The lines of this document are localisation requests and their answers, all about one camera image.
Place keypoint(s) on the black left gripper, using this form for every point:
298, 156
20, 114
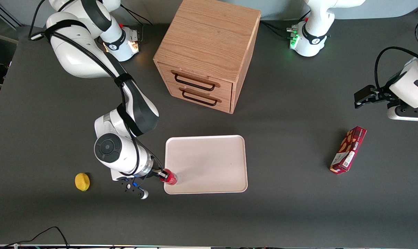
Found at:
380, 95

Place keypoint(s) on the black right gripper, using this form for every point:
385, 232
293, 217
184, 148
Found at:
156, 172

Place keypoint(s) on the red coke bottle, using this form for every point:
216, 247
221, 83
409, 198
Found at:
172, 178

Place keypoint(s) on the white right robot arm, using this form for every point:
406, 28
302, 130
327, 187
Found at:
133, 103

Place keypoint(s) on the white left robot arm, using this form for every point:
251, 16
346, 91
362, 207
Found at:
312, 41

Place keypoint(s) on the white rectangular tray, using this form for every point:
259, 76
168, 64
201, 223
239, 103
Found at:
205, 164

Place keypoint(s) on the red snack box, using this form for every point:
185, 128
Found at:
349, 149

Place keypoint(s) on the yellow lemon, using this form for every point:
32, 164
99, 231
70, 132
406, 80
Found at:
82, 182

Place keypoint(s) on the wooden drawer cabinet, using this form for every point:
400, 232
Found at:
209, 38

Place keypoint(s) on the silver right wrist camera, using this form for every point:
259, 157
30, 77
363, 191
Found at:
134, 188

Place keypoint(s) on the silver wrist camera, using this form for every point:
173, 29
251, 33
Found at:
407, 116
134, 188

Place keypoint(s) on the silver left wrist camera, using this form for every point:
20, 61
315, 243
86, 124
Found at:
407, 116

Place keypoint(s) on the aluminium profile rail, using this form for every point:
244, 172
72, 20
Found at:
1, 14

